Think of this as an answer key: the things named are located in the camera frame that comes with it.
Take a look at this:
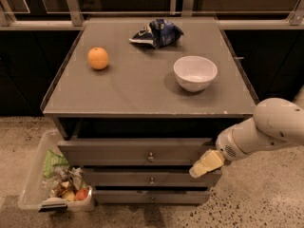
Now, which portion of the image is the green snack bag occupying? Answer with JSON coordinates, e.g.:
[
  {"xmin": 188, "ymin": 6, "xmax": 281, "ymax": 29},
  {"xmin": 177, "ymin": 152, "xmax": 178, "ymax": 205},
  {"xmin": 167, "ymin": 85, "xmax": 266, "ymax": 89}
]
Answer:
[{"xmin": 43, "ymin": 150, "xmax": 68, "ymax": 179}]

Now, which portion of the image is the grey top drawer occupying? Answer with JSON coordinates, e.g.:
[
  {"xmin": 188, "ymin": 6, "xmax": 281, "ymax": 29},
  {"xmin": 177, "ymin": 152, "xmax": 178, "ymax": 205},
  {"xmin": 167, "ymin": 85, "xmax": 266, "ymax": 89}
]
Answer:
[{"xmin": 58, "ymin": 139, "xmax": 215, "ymax": 166}]

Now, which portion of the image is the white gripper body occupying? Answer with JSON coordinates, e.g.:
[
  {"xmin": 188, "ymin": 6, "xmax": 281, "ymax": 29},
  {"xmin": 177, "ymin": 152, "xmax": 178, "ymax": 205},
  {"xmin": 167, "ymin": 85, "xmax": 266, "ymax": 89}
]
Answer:
[{"xmin": 216, "ymin": 123, "xmax": 249, "ymax": 162}]

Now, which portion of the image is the red apple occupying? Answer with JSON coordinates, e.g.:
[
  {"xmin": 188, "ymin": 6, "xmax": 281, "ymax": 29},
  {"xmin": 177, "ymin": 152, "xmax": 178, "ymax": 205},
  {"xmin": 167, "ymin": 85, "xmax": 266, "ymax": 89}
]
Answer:
[{"xmin": 75, "ymin": 188, "xmax": 89, "ymax": 200}]

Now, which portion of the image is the grey drawer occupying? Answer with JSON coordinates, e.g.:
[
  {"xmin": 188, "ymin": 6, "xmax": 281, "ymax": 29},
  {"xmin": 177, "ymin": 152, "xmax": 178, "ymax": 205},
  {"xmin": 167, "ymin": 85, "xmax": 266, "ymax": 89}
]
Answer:
[
  {"xmin": 93, "ymin": 190, "xmax": 211, "ymax": 204},
  {"xmin": 58, "ymin": 139, "xmax": 215, "ymax": 166},
  {"xmin": 83, "ymin": 168, "xmax": 221, "ymax": 187}
]

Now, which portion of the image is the grey bottom drawer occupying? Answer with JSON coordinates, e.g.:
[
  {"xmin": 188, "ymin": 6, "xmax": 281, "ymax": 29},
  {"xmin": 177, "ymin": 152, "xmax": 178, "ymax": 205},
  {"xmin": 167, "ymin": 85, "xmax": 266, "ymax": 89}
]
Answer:
[{"xmin": 93, "ymin": 190, "xmax": 211, "ymax": 204}]

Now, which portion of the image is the blue crumpled chip bag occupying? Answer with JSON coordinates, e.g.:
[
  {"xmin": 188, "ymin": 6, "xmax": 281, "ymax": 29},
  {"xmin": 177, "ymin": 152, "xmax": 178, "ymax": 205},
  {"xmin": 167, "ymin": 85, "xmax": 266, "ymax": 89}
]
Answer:
[{"xmin": 129, "ymin": 19, "xmax": 183, "ymax": 48}]

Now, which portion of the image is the metal railing frame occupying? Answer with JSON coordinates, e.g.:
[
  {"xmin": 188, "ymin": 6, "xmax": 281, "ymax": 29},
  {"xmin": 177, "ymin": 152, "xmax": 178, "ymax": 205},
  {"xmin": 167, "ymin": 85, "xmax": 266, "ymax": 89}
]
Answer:
[{"xmin": 1, "ymin": 0, "xmax": 303, "ymax": 29}]

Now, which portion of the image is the white ceramic bowl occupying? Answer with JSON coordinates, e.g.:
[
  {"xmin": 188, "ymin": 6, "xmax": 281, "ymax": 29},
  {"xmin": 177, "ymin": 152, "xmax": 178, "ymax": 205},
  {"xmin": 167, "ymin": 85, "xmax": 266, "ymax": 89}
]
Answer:
[{"xmin": 173, "ymin": 56, "xmax": 218, "ymax": 92}]

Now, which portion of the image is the grey drawer cabinet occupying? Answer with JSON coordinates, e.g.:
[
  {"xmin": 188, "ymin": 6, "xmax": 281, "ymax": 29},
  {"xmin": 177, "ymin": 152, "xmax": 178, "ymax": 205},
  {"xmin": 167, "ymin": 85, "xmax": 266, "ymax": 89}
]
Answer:
[{"xmin": 41, "ymin": 20, "xmax": 258, "ymax": 192}]

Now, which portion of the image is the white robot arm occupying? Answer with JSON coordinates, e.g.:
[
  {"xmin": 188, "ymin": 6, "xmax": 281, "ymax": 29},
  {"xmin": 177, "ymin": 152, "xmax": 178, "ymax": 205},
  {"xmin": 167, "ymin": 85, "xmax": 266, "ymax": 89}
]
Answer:
[{"xmin": 189, "ymin": 98, "xmax": 304, "ymax": 178}]

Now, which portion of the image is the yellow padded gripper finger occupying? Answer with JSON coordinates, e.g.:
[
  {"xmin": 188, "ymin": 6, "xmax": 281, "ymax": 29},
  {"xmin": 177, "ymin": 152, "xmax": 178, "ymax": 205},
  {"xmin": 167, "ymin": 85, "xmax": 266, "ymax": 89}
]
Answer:
[{"xmin": 189, "ymin": 149, "xmax": 225, "ymax": 178}]

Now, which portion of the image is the clear plastic bin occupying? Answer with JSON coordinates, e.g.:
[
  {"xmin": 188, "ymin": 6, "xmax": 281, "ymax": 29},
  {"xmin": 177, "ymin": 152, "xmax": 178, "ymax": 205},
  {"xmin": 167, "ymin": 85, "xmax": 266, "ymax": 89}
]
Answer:
[{"xmin": 18, "ymin": 129, "xmax": 94, "ymax": 212}]

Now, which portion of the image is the grey middle drawer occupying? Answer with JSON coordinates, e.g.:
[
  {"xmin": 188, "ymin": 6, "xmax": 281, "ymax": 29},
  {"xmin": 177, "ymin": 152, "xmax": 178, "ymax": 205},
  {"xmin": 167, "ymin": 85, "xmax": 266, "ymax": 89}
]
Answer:
[{"xmin": 83, "ymin": 168, "xmax": 221, "ymax": 187}]

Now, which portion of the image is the orange fruit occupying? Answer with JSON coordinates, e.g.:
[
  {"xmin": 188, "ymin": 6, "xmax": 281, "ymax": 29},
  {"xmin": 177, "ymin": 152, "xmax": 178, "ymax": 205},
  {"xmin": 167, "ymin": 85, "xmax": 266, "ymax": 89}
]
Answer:
[{"xmin": 87, "ymin": 47, "xmax": 108, "ymax": 70}]

